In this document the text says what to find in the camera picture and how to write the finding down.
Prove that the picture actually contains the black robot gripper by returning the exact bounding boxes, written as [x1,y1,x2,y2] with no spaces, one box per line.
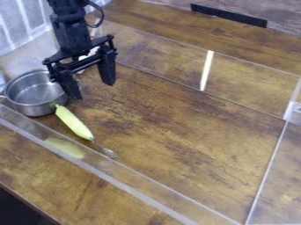
[44,13,117,100]

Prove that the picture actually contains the green handled metal spoon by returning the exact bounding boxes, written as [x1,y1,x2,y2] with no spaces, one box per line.
[55,105,117,158]

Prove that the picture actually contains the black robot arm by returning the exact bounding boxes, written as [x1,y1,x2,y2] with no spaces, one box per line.
[43,0,117,100]

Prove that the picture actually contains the white mushroom toy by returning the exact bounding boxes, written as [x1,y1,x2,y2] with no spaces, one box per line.
[76,47,97,75]

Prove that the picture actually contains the small steel pot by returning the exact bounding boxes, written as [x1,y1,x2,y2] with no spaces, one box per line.
[0,69,69,117]

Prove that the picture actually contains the black strip on table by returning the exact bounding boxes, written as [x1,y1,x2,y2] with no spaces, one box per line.
[190,4,267,28]

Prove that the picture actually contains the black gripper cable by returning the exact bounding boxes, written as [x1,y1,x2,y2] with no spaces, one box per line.
[83,0,105,29]

